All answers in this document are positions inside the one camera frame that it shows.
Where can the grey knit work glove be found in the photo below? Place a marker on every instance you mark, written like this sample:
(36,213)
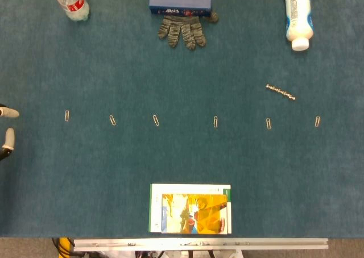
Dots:
(182,30)

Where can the aluminium profile rail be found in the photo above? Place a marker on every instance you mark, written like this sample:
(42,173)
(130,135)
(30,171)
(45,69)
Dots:
(256,245)

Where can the yellow cover book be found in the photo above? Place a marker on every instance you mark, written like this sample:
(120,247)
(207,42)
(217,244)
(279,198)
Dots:
(204,215)

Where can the yellow post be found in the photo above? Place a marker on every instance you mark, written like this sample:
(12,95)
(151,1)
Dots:
(66,241)

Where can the paperclip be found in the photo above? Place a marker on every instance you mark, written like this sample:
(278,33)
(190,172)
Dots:
(156,120)
(112,120)
(215,121)
(317,121)
(66,115)
(268,123)

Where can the white lotion bottle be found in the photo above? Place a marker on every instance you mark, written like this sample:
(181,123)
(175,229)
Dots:
(298,13)

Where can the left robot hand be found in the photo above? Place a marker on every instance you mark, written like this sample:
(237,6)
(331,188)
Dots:
(10,113)

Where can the metal bolt tool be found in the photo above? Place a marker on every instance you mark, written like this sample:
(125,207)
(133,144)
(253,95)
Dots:
(280,92)

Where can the white green book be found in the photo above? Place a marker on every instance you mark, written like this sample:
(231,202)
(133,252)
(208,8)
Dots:
(185,188)

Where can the clear bottle red label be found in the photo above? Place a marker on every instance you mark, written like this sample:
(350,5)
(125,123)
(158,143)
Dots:
(74,5)

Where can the blue rectangular box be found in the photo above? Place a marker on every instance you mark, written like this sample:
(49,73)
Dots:
(179,1)

